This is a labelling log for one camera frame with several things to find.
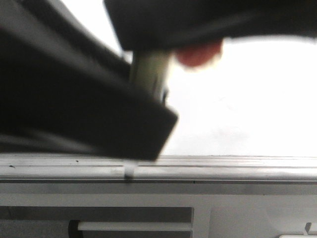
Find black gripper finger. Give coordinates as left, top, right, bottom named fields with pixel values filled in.
left=0, top=0, right=177, bottom=160
left=105, top=0, right=317, bottom=51

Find white whiteboard marker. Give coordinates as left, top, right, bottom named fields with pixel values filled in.
left=124, top=50, right=177, bottom=180

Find red magnet with tape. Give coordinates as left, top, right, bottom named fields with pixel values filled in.
left=175, top=39, right=223, bottom=68

